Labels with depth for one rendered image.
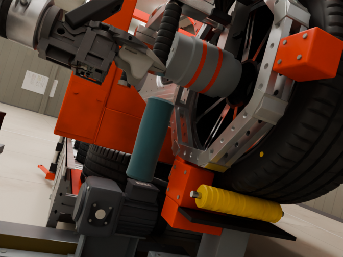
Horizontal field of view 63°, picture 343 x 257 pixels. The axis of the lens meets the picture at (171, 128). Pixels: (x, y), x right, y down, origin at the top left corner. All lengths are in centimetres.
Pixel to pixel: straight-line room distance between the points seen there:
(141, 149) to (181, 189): 18
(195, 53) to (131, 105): 53
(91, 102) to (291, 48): 80
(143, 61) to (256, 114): 26
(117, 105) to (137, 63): 70
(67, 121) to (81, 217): 37
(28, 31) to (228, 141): 44
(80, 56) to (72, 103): 70
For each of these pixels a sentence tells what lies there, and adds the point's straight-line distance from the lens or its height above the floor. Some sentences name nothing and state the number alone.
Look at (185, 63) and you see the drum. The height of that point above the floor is 82.
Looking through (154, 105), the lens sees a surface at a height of 71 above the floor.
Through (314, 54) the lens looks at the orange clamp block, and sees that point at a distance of 56.
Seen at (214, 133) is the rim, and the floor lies 69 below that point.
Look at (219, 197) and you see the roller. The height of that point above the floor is 52.
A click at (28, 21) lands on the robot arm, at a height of 73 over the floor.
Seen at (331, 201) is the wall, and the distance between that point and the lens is 693.
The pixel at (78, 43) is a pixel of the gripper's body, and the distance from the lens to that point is 51.
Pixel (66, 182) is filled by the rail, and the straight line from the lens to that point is 130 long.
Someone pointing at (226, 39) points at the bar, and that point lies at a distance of 86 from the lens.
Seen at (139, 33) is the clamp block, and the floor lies 92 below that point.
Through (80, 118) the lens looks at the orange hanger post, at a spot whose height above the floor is 61.
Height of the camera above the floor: 62
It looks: 2 degrees up
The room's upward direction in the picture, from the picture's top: 16 degrees clockwise
